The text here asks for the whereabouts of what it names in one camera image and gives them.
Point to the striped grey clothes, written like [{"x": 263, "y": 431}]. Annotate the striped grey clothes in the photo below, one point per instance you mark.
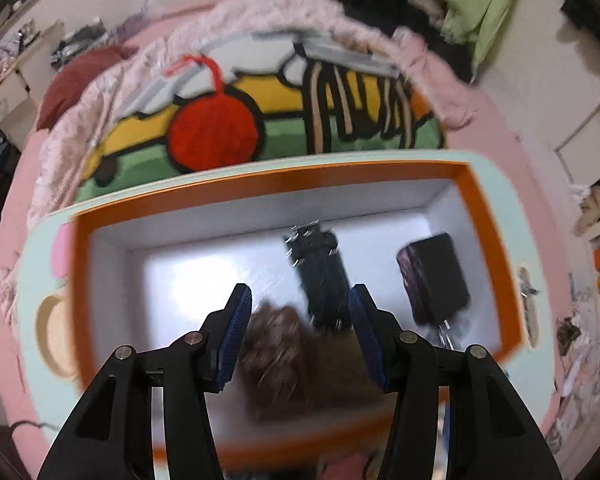
[{"x": 75, "y": 42}]

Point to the beige plush toy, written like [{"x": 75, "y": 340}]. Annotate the beige plush toy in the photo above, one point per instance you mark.
[{"x": 595, "y": 207}]

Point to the dark patterned pouch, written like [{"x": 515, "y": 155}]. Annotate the dark patterned pouch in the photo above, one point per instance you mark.
[{"x": 432, "y": 280}]

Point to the colourful cartoon printed blanket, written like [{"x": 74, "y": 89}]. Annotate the colourful cartoon printed blanket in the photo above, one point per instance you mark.
[{"x": 210, "y": 130}]

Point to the black cloth with white lace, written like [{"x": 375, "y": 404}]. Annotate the black cloth with white lace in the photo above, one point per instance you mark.
[{"x": 315, "y": 280}]

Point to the mint green desktop table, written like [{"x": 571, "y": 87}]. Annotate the mint green desktop table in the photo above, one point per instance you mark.
[{"x": 520, "y": 230}]

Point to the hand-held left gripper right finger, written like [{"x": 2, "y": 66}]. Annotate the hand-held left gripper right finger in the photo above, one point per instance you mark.
[{"x": 367, "y": 340}]

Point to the metal table latch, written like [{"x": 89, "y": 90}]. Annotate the metal table latch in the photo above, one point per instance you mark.
[{"x": 527, "y": 300}]

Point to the white louvered closet doors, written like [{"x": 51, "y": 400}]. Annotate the white louvered closet doors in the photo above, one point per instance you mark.
[{"x": 580, "y": 110}]

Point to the pile of black clothes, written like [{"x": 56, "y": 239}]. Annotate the pile of black clothes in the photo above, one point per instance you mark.
[{"x": 375, "y": 0}]

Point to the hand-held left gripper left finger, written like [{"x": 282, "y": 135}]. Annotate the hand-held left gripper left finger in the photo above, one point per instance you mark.
[{"x": 237, "y": 330}]

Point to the orange cardboard box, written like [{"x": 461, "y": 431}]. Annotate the orange cardboard box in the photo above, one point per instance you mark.
[{"x": 280, "y": 185}]

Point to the white drawer cabinet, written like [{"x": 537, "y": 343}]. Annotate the white drawer cabinet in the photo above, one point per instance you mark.
[{"x": 15, "y": 95}]

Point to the fluffy fur pompom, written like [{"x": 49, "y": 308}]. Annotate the fluffy fur pompom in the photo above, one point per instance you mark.
[{"x": 280, "y": 350}]

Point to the maroon pillow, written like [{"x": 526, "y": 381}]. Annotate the maroon pillow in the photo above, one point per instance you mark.
[{"x": 75, "y": 85}]

